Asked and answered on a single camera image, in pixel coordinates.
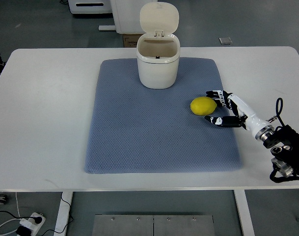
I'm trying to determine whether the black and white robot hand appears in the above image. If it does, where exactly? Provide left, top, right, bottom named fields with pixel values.
left=204, top=90, right=274, bottom=141

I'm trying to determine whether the yellow lemon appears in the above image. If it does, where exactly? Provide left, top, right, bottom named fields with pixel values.
left=190, top=96, right=217, bottom=116

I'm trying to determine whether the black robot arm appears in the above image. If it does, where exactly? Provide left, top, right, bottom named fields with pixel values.
left=259, top=98, right=299, bottom=183

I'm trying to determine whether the white trash can with lid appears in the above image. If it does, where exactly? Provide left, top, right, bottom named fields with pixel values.
left=136, top=2, right=180, bottom=89

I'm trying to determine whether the small grey floor plate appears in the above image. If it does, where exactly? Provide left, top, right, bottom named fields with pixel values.
left=218, top=37, right=233, bottom=45

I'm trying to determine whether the right white table leg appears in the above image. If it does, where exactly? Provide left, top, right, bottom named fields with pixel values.
left=234, top=190, right=255, bottom=236

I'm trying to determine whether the white table leg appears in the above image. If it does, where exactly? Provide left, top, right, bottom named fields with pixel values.
left=234, top=190, right=255, bottom=236
left=54, top=191, right=73, bottom=236

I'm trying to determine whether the blue quilted mat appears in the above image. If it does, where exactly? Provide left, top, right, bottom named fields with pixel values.
left=84, top=58, right=242, bottom=174

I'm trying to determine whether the cardboard box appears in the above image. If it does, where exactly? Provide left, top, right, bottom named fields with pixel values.
left=122, top=34, right=142, bottom=48

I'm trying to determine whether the white cabinet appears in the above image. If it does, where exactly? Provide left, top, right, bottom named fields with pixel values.
left=98, top=0, right=157, bottom=34

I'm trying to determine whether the left white table leg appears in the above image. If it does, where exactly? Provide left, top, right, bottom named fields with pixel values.
left=54, top=191, right=73, bottom=236

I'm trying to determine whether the white machine with slot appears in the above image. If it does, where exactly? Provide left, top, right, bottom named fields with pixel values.
left=68, top=0, right=112, bottom=14

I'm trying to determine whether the white power strip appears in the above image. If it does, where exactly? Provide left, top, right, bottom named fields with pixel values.
left=20, top=212, right=46, bottom=232

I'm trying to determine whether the black power cable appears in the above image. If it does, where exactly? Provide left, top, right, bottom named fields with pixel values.
left=0, top=192, right=74, bottom=236

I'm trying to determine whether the white power cable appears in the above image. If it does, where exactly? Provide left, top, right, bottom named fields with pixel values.
left=0, top=192, right=32, bottom=236

